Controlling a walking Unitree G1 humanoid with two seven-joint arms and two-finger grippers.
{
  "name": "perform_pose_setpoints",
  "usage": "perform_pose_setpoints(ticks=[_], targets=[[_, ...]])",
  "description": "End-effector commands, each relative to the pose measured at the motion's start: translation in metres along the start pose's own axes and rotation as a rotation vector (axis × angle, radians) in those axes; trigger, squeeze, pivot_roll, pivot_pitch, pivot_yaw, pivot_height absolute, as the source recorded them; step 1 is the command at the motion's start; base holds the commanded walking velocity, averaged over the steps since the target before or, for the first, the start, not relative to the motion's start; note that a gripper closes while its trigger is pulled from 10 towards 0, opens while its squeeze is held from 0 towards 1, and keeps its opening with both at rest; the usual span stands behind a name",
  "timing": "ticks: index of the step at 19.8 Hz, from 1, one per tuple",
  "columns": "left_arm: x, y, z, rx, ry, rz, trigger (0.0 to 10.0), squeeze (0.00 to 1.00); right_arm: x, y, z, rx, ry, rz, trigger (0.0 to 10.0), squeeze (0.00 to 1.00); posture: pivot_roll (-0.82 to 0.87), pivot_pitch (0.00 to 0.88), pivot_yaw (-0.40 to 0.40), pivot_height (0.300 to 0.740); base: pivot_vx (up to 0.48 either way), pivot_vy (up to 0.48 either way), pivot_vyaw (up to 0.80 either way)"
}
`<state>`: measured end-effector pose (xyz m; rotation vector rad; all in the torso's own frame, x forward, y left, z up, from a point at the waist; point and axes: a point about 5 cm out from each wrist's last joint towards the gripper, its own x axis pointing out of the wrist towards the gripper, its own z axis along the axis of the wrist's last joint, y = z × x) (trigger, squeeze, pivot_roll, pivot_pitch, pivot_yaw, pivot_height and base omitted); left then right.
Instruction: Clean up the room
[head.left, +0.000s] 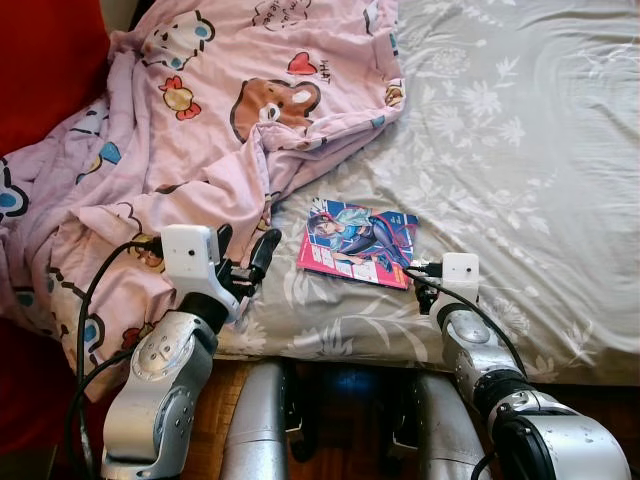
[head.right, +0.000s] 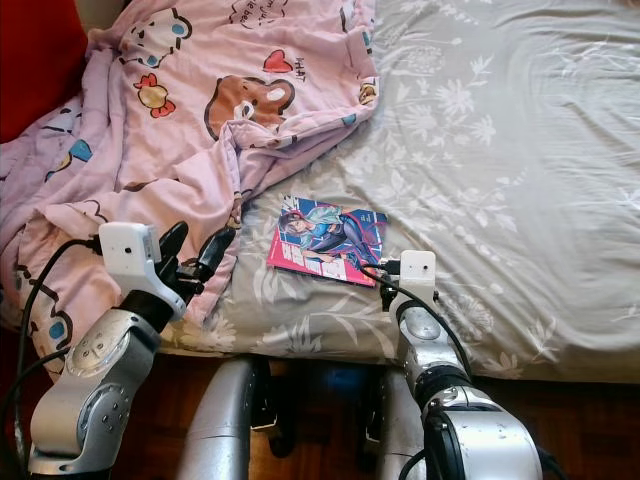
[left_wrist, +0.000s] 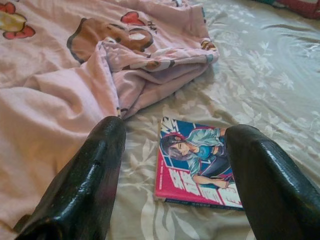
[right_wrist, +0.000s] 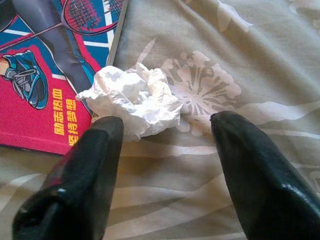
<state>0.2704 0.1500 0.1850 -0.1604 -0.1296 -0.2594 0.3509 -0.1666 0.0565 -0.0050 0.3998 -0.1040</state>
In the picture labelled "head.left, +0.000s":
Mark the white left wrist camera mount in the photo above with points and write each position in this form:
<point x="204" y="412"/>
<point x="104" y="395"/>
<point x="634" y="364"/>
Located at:
<point x="188" y="255"/>

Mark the red cushion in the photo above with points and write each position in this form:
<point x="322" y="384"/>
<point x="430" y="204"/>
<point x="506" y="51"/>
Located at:
<point x="40" y="60"/>

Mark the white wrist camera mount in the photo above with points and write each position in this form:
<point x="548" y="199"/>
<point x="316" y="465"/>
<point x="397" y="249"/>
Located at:
<point x="460" y="272"/>
<point x="188" y="255"/>

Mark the silver robot leg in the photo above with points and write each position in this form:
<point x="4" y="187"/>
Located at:
<point x="255" y="430"/>
<point x="445" y="430"/>

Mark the silver right robot leg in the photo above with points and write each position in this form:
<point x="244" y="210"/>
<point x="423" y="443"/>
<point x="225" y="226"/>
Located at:
<point x="445" y="430"/>

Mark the colourful comic book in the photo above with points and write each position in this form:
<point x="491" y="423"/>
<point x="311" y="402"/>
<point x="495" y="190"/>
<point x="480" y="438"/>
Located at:
<point x="350" y="245"/>

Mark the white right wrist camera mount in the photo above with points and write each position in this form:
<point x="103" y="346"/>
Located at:
<point x="460" y="272"/>

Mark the silver left robot leg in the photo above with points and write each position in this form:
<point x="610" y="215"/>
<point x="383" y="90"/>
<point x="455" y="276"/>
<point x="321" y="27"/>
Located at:
<point x="255" y="430"/>

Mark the pink cartoon bear blanket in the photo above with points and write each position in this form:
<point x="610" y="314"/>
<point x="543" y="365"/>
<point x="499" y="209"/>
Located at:
<point x="200" y="160"/>

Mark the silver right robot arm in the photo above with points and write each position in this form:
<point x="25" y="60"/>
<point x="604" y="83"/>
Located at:
<point x="470" y="345"/>

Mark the grey floral bed sheet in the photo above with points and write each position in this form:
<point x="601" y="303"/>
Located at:
<point x="520" y="150"/>

